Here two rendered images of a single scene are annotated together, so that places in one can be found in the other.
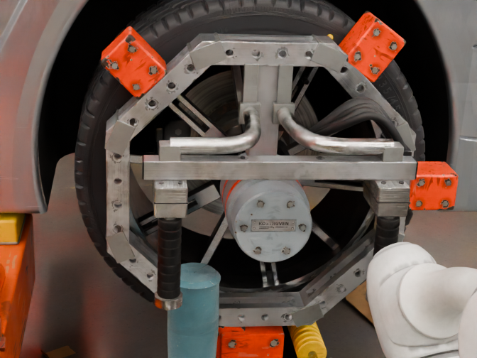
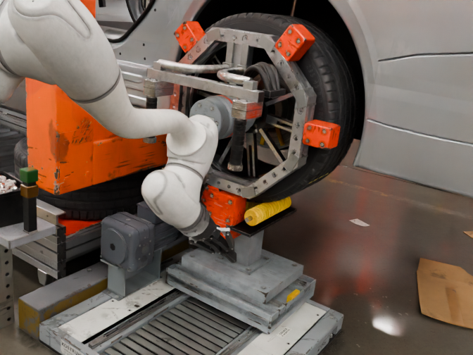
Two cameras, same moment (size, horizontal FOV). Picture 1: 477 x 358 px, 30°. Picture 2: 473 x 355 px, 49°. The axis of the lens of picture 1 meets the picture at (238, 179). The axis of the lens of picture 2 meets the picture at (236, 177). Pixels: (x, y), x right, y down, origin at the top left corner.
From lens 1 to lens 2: 1.20 m
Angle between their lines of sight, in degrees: 38
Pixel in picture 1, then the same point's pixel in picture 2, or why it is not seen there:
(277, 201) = (207, 106)
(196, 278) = not seen: hidden behind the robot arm
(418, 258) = (198, 120)
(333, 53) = (267, 41)
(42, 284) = not seen: hidden behind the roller
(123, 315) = (285, 230)
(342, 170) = (224, 89)
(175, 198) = (150, 86)
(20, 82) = (169, 48)
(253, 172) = (186, 82)
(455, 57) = (367, 66)
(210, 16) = (231, 20)
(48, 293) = not seen: hidden behind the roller
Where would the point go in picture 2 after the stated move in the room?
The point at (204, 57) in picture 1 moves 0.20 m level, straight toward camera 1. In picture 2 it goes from (211, 35) to (167, 34)
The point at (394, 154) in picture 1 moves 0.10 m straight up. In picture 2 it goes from (248, 85) to (252, 48)
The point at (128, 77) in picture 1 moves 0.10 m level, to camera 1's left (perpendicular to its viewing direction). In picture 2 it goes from (181, 41) to (163, 37)
